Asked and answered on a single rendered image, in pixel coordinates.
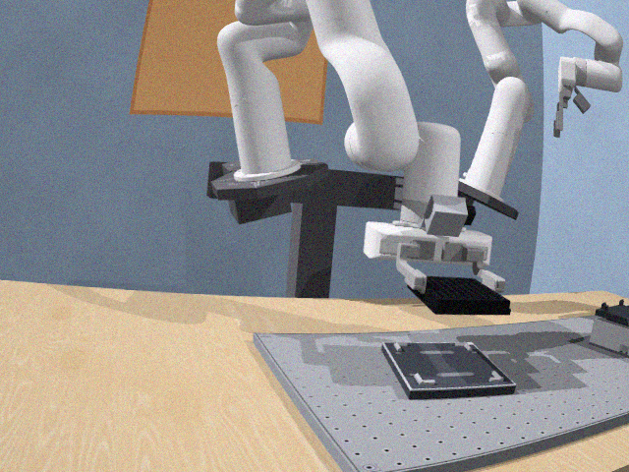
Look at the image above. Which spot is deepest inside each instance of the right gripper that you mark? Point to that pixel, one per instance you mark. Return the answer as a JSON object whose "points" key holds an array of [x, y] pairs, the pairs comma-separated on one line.
{"points": [[471, 248]]}

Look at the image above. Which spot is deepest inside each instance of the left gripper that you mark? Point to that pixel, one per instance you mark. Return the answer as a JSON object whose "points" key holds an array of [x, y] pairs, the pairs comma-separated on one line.
{"points": [[568, 75]]}

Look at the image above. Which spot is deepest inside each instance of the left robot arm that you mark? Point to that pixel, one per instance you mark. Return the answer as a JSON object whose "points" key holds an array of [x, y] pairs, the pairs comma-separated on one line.
{"points": [[512, 101]]}

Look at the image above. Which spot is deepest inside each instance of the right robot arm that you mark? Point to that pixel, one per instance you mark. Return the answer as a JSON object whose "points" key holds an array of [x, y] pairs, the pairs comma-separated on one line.
{"points": [[388, 134]]}

